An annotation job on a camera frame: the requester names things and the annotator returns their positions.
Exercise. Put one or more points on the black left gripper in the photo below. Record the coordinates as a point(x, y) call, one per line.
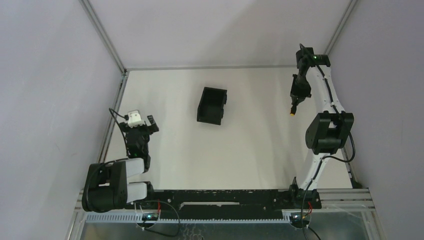
point(142, 129)

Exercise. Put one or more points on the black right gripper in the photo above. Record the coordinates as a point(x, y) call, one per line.
point(298, 96)

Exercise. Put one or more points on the black yellow screwdriver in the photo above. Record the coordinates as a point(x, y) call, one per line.
point(293, 110)

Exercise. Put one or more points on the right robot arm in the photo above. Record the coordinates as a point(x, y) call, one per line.
point(331, 127)

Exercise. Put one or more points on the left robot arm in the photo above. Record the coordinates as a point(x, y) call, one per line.
point(108, 186)

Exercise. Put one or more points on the black plastic bin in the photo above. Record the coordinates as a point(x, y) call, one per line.
point(210, 109)

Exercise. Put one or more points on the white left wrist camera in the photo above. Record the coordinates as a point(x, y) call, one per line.
point(135, 119)

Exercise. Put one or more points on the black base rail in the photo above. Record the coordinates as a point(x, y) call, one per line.
point(229, 205)

